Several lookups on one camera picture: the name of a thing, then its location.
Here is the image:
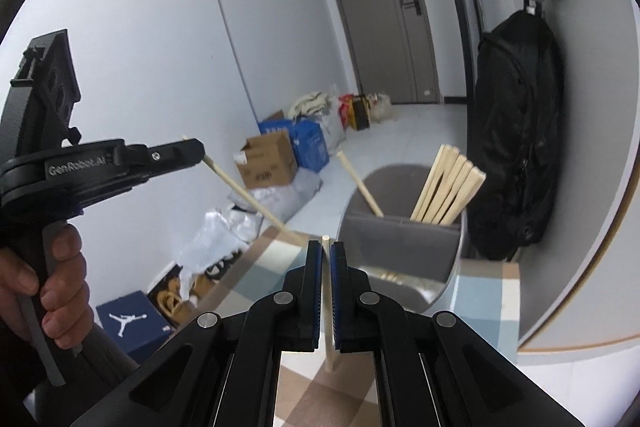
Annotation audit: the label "red yellow bag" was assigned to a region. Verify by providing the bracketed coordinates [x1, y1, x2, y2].
[338, 94, 370, 131]

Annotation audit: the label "blue jordan shoe box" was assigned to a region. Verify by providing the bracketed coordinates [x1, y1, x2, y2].
[96, 291, 174, 364]

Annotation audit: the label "blue cardboard box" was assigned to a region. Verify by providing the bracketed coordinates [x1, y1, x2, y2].
[258, 118, 330, 173]

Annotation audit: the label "chopsticks in holder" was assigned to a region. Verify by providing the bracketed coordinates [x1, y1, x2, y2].
[337, 144, 486, 227]

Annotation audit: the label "black backpack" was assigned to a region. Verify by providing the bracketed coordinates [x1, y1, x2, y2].
[468, 10, 564, 260]

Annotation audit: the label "checkered tablecloth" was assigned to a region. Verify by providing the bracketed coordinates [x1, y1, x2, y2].
[201, 241, 535, 426]

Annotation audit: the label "cream tote bag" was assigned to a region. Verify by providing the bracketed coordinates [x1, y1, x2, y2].
[288, 91, 340, 122]

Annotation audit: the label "person's left hand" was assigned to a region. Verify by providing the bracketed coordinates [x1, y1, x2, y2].
[1, 225, 93, 350]

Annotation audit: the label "grey utensil holder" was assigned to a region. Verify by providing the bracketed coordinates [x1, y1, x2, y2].
[337, 164, 469, 315]

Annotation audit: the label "grey door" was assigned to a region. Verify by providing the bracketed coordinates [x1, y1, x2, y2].
[336, 0, 440, 104]

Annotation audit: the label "brown cardboard box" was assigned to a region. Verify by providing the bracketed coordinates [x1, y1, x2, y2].
[233, 130, 298, 190]

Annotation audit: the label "wooden chopstick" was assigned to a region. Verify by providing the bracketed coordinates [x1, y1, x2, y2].
[321, 235, 336, 373]
[203, 154, 305, 243]

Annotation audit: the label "white plastic bag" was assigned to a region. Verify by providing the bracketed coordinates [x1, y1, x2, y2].
[175, 168, 322, 284]

